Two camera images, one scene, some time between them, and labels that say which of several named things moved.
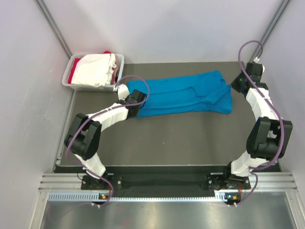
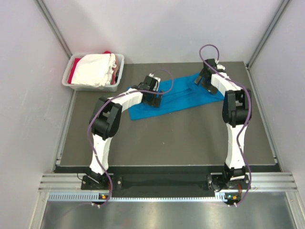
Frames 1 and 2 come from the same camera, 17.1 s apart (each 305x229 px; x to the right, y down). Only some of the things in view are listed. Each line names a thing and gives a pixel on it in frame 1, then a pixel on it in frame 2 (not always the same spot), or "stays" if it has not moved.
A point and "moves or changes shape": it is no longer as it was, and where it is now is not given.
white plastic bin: x=119 y=60 stays
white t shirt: x=95 y=69 stays
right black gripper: x=233 y=84 to x=210 y=89
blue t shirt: x=194 y=93 moves or changes shape
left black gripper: x=134 y=110 to x=153 y=100
